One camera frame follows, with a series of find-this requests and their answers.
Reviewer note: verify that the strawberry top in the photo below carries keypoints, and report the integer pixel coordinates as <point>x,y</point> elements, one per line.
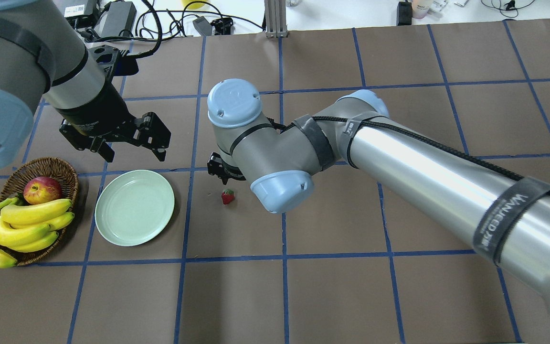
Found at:
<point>227,196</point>

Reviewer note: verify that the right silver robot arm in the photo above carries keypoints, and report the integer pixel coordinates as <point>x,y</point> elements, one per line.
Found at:
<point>501,215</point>

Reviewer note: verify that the wicker basket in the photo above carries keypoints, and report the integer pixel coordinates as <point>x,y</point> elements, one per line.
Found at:
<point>67,177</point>

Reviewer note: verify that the red apple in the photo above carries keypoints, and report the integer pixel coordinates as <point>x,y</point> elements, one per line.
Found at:
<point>41,190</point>

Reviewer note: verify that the yellow banana bunch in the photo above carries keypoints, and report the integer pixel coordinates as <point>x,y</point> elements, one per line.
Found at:
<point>31,228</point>

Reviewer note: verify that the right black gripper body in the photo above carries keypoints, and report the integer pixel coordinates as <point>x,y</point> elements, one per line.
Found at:
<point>217,167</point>

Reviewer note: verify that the light green plate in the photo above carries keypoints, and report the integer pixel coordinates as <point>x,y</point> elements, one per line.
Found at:
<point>134,208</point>

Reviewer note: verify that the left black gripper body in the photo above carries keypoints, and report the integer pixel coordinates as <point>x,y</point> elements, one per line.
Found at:
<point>94,111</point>

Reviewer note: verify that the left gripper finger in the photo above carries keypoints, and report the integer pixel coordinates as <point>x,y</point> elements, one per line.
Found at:
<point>160,153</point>
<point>106,152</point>

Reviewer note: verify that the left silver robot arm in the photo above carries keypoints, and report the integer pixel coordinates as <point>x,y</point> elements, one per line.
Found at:
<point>41,57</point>

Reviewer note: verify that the aluminium frame post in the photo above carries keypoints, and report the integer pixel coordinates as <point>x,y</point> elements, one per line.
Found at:
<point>275,19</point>

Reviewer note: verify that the black power adapter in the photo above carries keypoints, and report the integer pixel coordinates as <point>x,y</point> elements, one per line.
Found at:
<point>116,19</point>

